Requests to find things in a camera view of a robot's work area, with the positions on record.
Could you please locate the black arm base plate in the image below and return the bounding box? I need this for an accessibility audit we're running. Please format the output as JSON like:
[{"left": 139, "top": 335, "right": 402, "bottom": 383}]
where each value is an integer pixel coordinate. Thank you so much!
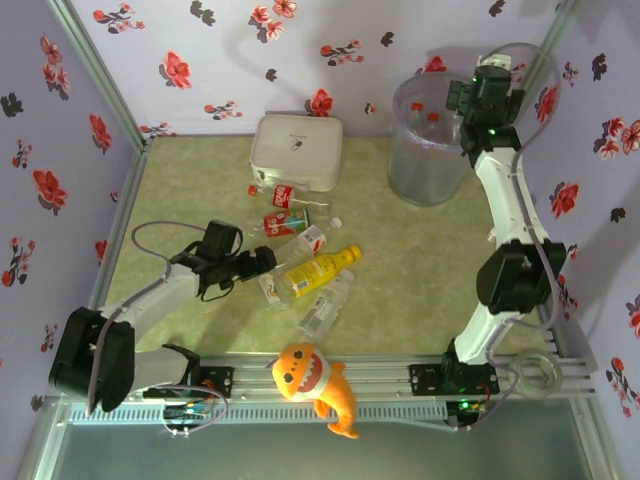
[
  {"left": 408, "top": 363, "right": 501, "bottom": 399},
  {"left": 142, "top": 366, "right": 236, "bottom": 401}
]

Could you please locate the yellow plastic bottle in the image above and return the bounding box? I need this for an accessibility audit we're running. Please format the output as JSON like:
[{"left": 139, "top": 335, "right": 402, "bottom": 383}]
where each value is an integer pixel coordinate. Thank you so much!
[{"left": 283, "top": 243, "right": 362, "bottom": 299}]

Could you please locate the grey purple arm cable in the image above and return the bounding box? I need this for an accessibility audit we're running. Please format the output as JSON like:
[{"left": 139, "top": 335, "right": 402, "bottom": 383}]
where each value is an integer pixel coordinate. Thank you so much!
[
  {"left": 449, "top": 42, "right": 564, "bottom": 434},
  {"left": 84, "top": 219, "right": 229, "bottom": 439}
]

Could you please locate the orange shark plush toy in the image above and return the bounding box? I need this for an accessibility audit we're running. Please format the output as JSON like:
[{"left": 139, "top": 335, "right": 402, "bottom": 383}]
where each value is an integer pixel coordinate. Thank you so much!
[{"left": 271, "top": 341, "right": 361, "bottom": 440}]

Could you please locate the grey mesh waste bin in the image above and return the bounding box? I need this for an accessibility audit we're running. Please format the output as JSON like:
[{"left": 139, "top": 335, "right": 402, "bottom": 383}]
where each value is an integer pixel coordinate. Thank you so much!
[{"left": 388, "top": 72, "right": 486, "bottom": 206}]

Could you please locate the aluminium frame post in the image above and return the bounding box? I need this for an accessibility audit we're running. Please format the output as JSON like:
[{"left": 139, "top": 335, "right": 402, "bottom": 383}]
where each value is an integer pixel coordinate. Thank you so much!
[
  {"left": 47, "top": 0, "right": 154, "bottom": 151},
  {"left": 499, "top": 0, "right": 586, "bottom": 149}
]

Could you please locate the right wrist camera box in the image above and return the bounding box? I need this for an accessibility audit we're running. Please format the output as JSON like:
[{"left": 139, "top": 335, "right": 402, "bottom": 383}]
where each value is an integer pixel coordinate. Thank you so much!
[{"left": 477, "top": 52, "right": 515, "bottom": 71}]

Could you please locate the clear bottle white label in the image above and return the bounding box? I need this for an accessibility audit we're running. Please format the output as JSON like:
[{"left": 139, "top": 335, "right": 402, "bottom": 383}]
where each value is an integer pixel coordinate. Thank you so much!
[{"left": 294, "top": 268, "right": 355, "bottom": 337}]

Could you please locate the clear cola bottle red cap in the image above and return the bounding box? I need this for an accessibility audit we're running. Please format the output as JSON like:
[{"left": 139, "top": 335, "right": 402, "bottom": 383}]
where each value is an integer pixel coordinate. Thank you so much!
[{"left": 247, "top": 183, "right": 332, "bottom": 216}]

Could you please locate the bottle with red green label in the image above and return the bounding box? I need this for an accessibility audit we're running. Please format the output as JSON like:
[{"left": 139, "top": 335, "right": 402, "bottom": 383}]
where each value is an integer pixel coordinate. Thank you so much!
[{"left": 248, "top": 207, "right": 312, "bottom": 240}]

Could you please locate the aluminium frame rail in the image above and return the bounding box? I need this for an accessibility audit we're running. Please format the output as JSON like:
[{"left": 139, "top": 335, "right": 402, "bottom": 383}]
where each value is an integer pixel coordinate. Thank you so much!
[
  {"left": 49, "top": 353, "right": 599, "bottom": 401},
  {"left": 49, "top": 142, "right": 154, "bottom": 371},
  {"left": 492, "top": 142, "right": 599, "bottom": 369}
]

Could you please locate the white label bottle white cap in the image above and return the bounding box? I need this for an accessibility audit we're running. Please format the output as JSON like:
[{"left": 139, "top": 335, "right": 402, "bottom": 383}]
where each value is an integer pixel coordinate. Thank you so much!
[{"left": 271, "top": 216, "right": 344, "bottom": 266}]

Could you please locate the clear bottle orange print label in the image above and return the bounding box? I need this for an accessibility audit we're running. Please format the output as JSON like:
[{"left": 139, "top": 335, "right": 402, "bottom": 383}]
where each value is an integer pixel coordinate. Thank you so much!
[{"left": 258, "top": 271, "right": 297, "bottom": 312}]

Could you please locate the small circuit board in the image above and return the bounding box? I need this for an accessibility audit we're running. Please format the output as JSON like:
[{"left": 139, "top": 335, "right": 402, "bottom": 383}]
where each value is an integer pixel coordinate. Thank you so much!
[
  {"left": 163, "top": 403, "right": 210, "bottom": 422},
  {"left": 446, "top": 398, "right": 489, "bottom": 432}
]

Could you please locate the white zipped case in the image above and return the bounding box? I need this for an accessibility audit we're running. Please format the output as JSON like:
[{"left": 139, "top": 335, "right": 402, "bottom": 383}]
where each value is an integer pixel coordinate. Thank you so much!
[{"left": 248, "top": 113, "right": 345, "bottom": 193}]

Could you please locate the white slotted cable duct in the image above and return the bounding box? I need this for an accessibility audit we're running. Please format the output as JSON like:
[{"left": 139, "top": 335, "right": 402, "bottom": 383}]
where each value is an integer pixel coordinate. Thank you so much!
[{"left": 66, "top": 402, "right": 449, "bottom": 427}]

